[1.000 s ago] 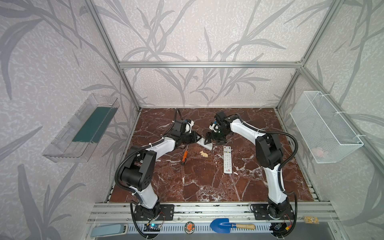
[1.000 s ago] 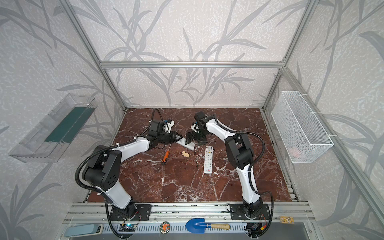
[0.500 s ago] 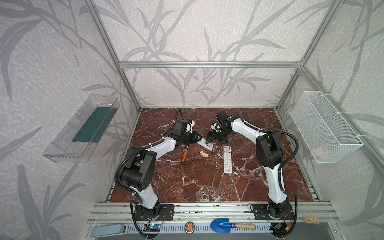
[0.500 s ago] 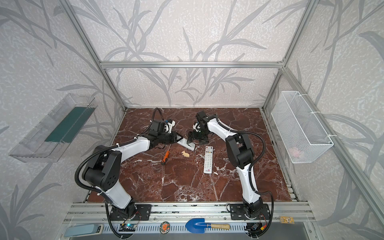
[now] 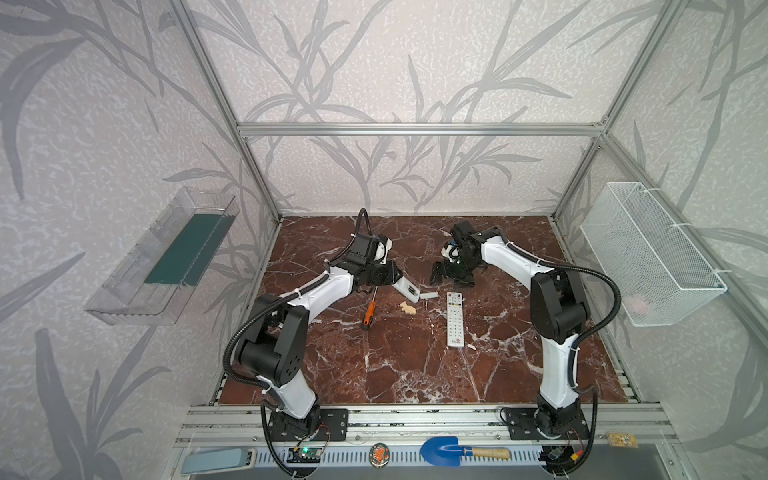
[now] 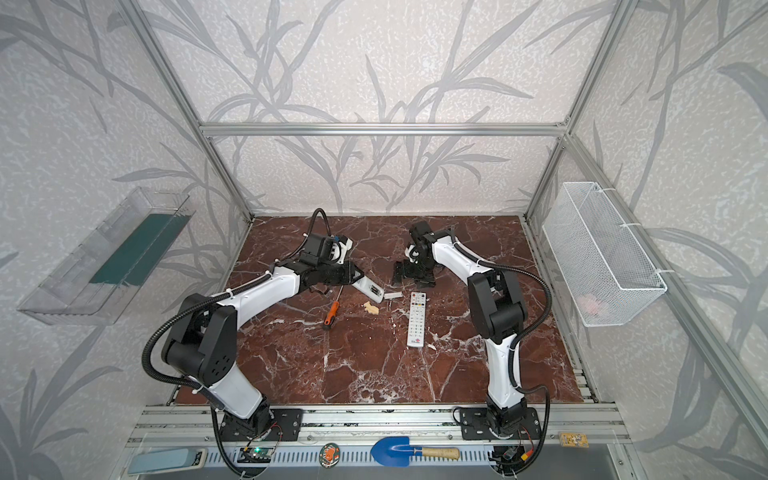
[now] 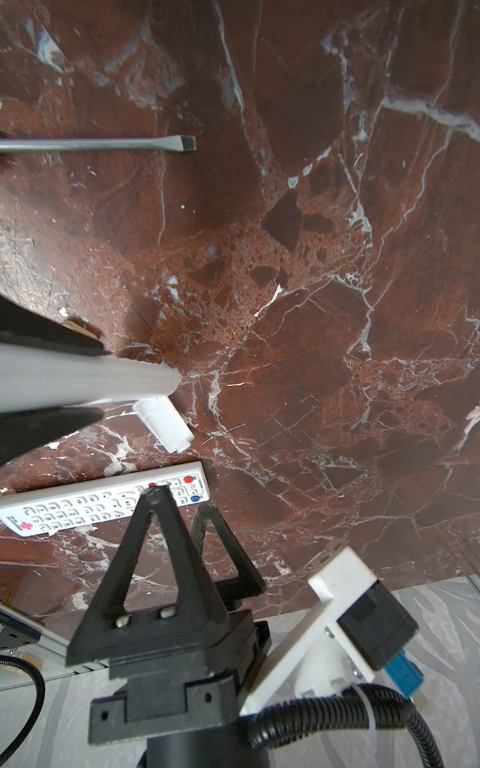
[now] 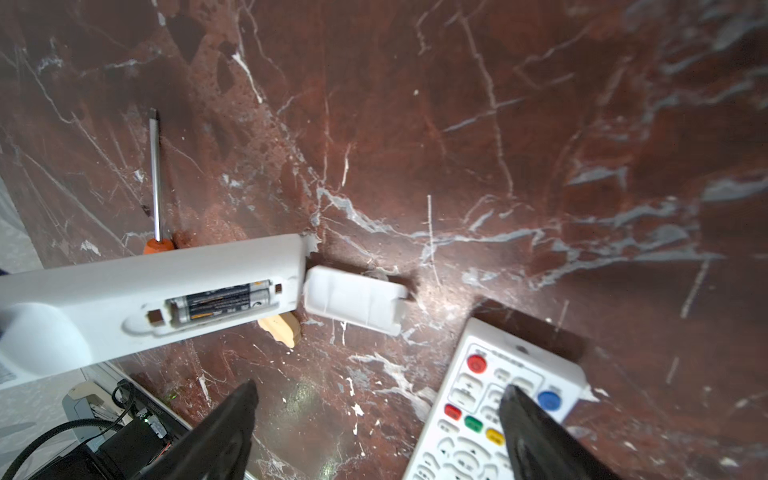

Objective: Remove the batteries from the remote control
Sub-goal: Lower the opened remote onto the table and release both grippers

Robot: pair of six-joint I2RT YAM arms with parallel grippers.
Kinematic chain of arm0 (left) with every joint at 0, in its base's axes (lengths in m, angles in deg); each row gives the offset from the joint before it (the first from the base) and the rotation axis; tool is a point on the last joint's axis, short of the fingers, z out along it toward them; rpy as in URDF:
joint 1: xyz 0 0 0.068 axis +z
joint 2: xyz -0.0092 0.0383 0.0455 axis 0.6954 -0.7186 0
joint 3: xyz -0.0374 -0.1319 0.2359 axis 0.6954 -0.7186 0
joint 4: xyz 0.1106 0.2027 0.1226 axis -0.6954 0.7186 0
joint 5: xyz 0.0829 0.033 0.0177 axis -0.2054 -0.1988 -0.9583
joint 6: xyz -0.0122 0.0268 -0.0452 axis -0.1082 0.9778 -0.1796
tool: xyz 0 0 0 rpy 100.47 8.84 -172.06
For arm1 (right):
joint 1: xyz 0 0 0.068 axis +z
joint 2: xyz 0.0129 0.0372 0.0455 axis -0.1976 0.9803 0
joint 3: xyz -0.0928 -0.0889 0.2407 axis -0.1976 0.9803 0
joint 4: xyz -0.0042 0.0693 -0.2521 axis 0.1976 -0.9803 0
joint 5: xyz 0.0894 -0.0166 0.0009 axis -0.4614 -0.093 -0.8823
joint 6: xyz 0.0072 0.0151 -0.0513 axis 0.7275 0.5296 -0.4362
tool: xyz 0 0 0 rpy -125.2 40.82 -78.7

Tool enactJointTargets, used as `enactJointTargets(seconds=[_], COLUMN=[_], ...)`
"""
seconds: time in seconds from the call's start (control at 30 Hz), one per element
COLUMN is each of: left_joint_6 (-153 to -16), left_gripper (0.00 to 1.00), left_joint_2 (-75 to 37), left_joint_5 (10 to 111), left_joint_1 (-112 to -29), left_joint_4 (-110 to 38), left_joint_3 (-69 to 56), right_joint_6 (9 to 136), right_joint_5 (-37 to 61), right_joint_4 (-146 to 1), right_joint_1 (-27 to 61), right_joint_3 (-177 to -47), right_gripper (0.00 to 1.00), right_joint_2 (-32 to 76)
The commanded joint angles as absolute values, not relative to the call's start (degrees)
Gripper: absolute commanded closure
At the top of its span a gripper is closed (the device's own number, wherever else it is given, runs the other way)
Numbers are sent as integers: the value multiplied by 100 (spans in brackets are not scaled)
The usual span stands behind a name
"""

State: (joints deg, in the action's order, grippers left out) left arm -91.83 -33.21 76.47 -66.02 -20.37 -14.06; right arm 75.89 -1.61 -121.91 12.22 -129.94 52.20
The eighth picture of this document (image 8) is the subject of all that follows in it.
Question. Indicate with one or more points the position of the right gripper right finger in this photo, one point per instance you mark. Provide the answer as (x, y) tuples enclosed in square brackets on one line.
[(540, 448)]

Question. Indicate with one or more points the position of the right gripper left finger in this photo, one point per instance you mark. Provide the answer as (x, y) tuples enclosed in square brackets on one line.
[(217, 448)]

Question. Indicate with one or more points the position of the white remote control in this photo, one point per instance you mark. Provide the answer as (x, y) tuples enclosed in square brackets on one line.
[(57, 320)]

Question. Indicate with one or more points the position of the orange handle screwdriver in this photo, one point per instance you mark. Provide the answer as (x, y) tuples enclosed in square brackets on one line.
[(158, 243)]

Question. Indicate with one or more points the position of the white battery cover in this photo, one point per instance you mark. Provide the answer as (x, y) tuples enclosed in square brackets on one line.
[(355, 299)]

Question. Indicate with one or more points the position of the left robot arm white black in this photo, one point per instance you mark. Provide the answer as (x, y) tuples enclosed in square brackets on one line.
[(108, 435)]

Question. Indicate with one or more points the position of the white remote control face up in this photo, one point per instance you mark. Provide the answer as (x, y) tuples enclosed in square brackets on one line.
[(462, 437)]

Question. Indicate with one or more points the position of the small wooden animal figure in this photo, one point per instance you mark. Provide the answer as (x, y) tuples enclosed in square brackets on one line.
[(284, 328)]

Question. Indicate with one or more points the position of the black AAA battery lower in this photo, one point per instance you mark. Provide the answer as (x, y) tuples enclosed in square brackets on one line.
[(209, 305)]

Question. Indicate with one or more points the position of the black aaa battery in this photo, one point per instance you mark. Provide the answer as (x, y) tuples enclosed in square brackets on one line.
[(209, 305), (254, 286)]

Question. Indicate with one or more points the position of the black AAA battery upper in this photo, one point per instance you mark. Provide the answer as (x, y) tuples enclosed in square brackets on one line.
[(254, 286)]

